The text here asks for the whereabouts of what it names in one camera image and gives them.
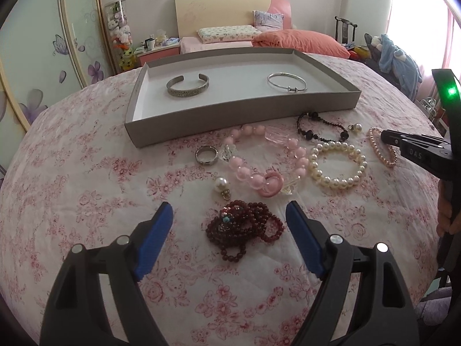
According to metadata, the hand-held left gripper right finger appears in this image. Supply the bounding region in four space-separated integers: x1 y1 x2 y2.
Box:
286 200 422 346

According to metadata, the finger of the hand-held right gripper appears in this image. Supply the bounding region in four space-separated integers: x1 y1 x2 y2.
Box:
394 143 456 184
381 129 452 149

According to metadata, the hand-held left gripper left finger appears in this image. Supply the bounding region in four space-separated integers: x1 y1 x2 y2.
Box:
39 202 173 346

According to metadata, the pink pearl bracelet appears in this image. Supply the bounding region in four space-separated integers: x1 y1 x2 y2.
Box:
368 127 397 168

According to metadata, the white pearl bracelet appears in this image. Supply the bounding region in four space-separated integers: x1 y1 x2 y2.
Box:
308 142 367 189

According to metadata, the dark red bead bracelet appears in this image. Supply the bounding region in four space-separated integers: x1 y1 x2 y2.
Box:
206 200 285 263

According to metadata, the pink bead bracelet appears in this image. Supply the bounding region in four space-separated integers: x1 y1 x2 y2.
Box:
220 124 310 198

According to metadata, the black bead bracelet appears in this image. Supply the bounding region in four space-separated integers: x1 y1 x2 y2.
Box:
297 112 350 143

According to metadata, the silver ring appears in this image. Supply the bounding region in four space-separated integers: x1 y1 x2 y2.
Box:
195 146 219 166

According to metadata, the grey cardboard tray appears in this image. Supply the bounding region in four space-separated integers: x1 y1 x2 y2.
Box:
124 48 362 149

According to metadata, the person's right hand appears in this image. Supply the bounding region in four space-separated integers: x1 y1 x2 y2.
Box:
437 179 461 238

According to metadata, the pink curtain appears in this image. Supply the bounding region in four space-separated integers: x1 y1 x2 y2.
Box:
387 0 461 101

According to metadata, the pink floral cloth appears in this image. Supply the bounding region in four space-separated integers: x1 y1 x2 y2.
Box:
0 52 451 346

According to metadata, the large pearl pendant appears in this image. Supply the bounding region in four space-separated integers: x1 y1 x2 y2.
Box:
212 176 231 200

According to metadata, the colourful toy pile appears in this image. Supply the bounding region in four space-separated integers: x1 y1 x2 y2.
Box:
346 42 371 63

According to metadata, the dark wooden chair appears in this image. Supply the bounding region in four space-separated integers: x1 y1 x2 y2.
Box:
334 16 358 46

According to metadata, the thin silver bangle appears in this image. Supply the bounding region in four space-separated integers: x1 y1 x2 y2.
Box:
267 73 307 93

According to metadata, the orange duvet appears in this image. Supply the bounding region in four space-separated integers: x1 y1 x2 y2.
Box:
252 29 352 59

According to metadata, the small lilac cushion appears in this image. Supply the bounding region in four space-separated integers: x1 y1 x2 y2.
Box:
253 10 284 31

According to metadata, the pink bedside table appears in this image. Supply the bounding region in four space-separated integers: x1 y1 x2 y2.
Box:
134 40 181 68

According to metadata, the patterned white pillow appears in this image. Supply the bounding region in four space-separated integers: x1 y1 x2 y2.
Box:
197 25 263 45

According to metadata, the pink bed sheet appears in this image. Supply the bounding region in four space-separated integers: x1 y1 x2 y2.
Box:
179 36 254 54

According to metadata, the clear tube of plush toys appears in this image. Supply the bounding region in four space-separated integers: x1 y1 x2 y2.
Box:
104 0 137 73

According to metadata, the cream and pink headboard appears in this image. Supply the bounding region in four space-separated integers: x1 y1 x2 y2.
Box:
175 0 292 38

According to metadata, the wardrobe with purple flowers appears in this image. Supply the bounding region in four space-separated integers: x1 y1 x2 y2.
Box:
0 0 119 174

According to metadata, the wide silver cuff bracelet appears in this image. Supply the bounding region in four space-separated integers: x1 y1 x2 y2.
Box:
166 75 210 99

